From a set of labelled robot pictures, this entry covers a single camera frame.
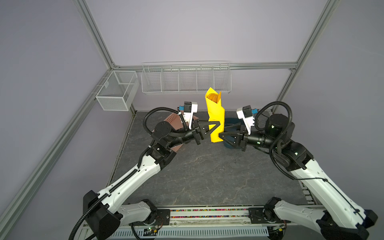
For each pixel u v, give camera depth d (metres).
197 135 0.49
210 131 0.53
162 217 0.74
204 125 0.51
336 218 0.39
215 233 1.58
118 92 1.01
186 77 1.00
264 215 0.66
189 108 0.49
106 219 0.37
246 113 0.48
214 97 0.49
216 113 0.51
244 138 0.48
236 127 0.55
